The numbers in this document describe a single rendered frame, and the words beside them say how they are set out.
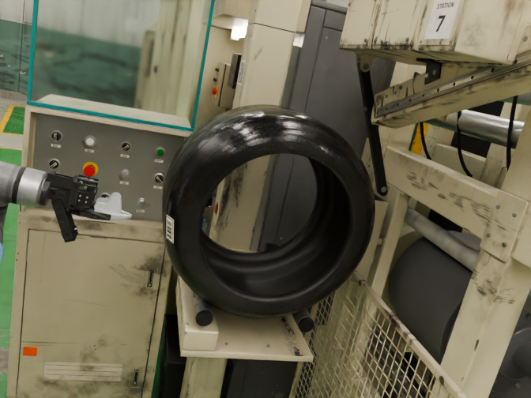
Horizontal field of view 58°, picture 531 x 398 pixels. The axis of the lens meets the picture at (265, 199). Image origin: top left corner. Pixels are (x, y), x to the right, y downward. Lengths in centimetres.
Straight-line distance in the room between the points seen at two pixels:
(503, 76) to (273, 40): 69
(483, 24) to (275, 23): 67
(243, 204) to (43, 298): 84
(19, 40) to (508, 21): 971
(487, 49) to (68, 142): 134
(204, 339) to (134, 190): 72
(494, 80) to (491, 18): 13
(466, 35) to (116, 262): 139
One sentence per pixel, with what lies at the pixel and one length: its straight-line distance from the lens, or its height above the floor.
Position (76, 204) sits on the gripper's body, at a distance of 123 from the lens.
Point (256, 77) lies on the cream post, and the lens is 148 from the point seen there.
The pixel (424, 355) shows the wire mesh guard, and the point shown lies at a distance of 119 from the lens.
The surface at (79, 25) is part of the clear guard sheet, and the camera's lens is 173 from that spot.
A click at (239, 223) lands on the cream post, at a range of 156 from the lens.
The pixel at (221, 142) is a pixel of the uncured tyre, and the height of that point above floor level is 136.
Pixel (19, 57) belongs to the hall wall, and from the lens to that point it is 1034.
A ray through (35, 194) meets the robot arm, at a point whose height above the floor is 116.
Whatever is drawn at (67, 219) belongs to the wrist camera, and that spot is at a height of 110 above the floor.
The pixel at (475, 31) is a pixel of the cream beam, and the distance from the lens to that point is 100.
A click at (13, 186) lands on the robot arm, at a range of 123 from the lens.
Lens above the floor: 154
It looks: 15 degrees down
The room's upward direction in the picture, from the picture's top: 12 degrees clockwise
